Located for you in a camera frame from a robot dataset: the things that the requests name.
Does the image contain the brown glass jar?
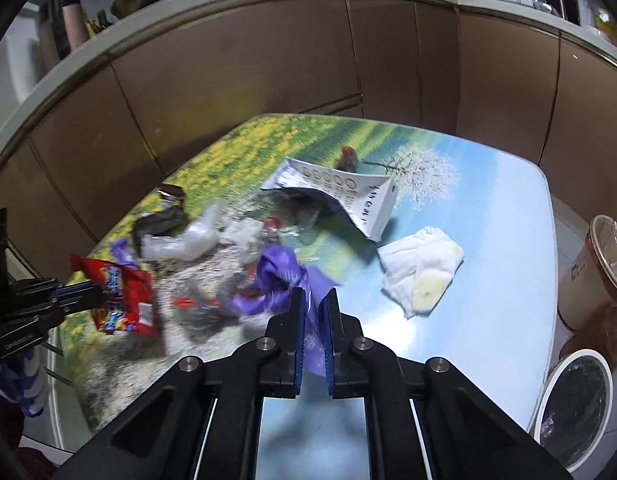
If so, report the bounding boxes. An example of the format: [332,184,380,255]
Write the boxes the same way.
[561,305,617,366]

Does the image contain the small purple wrapper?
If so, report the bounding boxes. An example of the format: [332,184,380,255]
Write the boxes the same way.
[111,239,136,266]

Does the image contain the beige bucket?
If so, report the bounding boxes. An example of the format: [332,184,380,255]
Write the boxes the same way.
[559,215,617,331]

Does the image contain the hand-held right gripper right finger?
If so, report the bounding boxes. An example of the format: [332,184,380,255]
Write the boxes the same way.
[321,287,574,480]

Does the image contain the clear wrapper with red print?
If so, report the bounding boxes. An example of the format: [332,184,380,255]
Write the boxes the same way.
[173,270,249,341]

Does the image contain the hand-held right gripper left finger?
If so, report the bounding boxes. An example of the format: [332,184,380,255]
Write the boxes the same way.
[63,287,309,480]

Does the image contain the kitchen counter cabinet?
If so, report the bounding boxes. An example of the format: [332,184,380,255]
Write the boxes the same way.
[0,0,617,271]

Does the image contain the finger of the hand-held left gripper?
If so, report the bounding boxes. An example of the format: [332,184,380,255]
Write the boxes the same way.
[11,276,98,302]
[48,290,108,322]

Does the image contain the black snack wrapper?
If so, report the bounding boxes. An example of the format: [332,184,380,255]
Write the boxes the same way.
[133,205,186,251]

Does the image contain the white and blue milk carton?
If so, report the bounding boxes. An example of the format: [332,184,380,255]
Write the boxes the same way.
[261,157,399,242]

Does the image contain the folded white tissue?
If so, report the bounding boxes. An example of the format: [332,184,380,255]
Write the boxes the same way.
[379,226,465,320]

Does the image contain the purple plastic wrapper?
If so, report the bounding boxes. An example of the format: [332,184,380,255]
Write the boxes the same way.
[233,245,339,376]

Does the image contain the brown cylinder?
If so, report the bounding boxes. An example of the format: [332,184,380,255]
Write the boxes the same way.
[62,2,92,51]

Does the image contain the white round trash can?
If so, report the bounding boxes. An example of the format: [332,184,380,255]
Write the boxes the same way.
[533,350,614,471]

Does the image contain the crumpled white tissue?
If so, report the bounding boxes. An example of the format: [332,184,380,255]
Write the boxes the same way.
[221,217,269,256]

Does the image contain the red snack packet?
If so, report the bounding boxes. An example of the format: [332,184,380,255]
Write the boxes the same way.
[70,254,159,337]

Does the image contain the clear plastic bag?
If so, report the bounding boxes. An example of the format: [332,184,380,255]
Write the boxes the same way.
[141,200,224,261]

